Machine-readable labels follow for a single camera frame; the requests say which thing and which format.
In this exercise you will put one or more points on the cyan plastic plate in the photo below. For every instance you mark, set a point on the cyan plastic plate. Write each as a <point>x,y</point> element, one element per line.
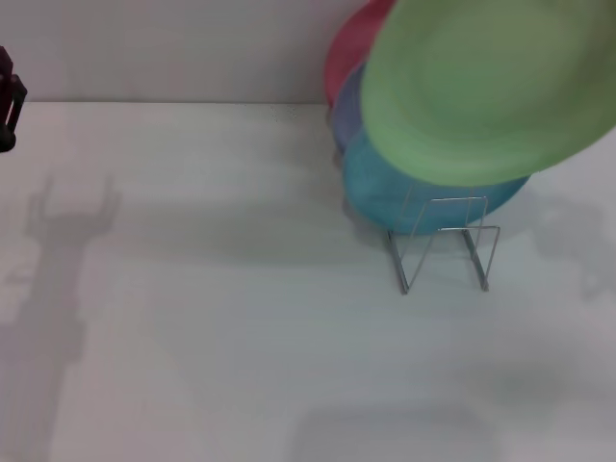
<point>375,192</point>

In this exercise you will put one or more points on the green plastic plate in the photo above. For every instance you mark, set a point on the green plastic plate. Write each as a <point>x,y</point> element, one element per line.
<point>481,86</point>

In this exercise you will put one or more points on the purple plastic plate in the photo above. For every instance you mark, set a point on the purple plastic plate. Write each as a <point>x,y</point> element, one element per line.
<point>346,110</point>

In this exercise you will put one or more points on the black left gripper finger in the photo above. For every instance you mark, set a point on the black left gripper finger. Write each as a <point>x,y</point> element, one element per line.
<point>13,110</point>

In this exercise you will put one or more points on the red plastic plate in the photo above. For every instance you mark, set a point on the red plastic plate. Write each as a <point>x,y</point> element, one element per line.
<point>351,48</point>

